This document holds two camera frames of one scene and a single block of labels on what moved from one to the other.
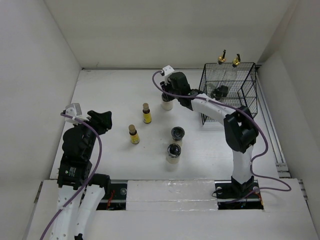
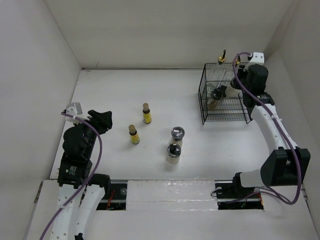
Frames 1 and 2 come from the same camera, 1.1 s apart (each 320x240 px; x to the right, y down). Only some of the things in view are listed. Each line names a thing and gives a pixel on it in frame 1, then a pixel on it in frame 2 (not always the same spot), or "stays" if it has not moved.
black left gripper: (102, 120) stays
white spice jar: (167, 105) → (234, 89)
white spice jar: (174, 151) stays
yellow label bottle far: (146, 115) stays
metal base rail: (229, 196) stays
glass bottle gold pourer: (222, 59) stays
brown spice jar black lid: (216, 94) stays
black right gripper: (165, 86) → (246, 71)
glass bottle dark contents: (229, 78) → (240, 71)
